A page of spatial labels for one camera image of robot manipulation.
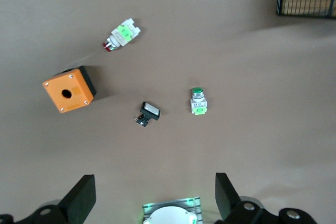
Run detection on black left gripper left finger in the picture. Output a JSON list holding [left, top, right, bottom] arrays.
[[28, 174, 97, 224]]

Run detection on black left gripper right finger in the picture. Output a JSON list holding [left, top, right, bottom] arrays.
[[215, 173, 274, 224]]

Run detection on green white switch component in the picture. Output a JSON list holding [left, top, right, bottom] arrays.
[[102, 18, 141, 52]]

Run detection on orange button box with hole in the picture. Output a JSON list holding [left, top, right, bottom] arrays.
[[41, 66, 97, 114]]

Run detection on green push button switch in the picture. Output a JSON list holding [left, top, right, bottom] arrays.
[[190, 87, 207, 116]]

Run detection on black switch white rectangular face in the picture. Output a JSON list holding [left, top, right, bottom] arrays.
[[133, 101, 161, 127]]

